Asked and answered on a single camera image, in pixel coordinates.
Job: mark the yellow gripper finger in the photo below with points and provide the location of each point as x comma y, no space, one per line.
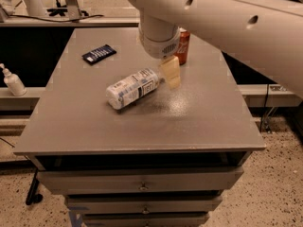
170,70

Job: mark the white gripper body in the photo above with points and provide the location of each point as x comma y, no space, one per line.
156,48

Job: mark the blue label plastic water bottle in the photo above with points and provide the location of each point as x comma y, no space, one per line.
133,87

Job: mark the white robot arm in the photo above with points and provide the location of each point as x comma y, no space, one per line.
266,35

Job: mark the white pump dispenser bottle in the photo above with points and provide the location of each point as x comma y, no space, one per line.
15,85

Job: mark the red cola can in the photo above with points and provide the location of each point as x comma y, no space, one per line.
182,50

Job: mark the dark blue snack bar wrapper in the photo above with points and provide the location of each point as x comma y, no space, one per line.
98,54

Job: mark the middle grey drawer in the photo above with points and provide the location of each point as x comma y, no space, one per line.
144,204

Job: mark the grey drawer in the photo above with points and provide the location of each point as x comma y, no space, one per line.
150,220
144,204
140,180

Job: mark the bottom grey drawer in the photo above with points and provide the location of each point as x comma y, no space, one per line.
150,220

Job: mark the top grey drawer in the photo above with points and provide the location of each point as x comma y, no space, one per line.
140,180

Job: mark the black caster wheel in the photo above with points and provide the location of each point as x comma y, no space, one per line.
32,195

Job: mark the grey metal post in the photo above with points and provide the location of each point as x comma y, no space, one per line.
73,9

